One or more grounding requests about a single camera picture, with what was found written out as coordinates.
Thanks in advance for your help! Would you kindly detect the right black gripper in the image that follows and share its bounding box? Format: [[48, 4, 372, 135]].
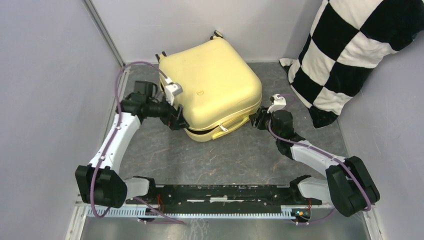
[[248, 106, 280, 140]]

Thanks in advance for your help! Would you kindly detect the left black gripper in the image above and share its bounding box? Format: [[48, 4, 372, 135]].
[[145, 92, 189, 130]]

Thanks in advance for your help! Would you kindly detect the yellow hard-shell suitcase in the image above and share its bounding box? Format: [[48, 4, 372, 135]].
[[156, 30, 262, 142]]

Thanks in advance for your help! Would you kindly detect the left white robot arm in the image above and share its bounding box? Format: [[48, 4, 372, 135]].
[[75, 80, 189, 209]]

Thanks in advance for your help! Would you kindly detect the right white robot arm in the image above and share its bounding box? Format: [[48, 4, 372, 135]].
[[248, 106, 381, 217]]

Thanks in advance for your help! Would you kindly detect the black white checkered blanket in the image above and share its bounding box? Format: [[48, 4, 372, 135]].
[[279, 0, 424, 129]]

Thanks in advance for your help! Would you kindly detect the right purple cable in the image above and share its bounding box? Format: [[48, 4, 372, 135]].
[[267, 94, 373, 226]]

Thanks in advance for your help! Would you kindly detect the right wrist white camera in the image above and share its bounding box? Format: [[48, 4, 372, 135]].
[[267, 94, 287, 114]]

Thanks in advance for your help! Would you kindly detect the wrist white camera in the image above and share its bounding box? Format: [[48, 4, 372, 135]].
[[267, 94, 287, 114], [163, 77, 183, 106]]

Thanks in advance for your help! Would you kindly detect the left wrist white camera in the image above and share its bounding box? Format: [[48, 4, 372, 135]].
[[163, 77, 183, 106]]

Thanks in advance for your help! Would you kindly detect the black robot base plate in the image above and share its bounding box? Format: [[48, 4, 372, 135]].
[[141, 184, 323, 214]]

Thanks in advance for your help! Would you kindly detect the aluminium frame rail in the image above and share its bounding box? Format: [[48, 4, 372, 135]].
[[82, 0, 126, 67]]

